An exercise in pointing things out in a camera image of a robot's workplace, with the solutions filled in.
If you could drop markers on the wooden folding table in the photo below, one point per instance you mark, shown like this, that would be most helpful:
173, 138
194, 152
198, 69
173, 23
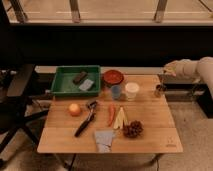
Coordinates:
66, 114

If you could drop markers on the red bowl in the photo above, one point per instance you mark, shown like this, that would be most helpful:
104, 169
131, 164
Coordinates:
113, 77

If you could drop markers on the green plastic tray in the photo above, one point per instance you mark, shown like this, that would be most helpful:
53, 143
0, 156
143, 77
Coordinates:
63, 85

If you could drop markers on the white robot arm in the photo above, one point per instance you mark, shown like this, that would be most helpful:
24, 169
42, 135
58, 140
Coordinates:
201, 69

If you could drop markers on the grey folded cloth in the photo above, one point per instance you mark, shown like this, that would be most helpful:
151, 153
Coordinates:
104, 140

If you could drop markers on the black handled peeler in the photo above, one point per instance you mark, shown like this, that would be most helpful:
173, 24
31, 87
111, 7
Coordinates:
91, 105

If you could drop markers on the orange carrot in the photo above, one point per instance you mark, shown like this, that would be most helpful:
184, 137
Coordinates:
111, 111

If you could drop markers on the orange round fruit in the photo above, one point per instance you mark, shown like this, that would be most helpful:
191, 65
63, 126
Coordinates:
74, 109

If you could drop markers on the small metal cup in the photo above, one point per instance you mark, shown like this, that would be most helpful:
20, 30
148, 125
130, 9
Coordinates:
160, 93

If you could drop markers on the brown pine cone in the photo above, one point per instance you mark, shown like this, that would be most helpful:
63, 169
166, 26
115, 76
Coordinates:
133, 130

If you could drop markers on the black rectangular block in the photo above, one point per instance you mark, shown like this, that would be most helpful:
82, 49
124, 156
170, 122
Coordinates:
79, 77

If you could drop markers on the blue plastic cup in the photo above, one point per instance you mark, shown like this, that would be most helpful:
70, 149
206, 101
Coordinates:
116, 92

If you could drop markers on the black office chair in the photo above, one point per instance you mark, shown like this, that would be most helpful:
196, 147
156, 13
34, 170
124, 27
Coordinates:
13, 107

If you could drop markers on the grey sponge in tray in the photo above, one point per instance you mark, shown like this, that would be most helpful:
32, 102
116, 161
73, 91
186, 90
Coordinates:
86, 85

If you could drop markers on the white plastic cup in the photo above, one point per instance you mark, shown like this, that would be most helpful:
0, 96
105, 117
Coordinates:
131, 90

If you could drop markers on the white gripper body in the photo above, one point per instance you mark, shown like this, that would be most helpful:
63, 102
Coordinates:
184, 68

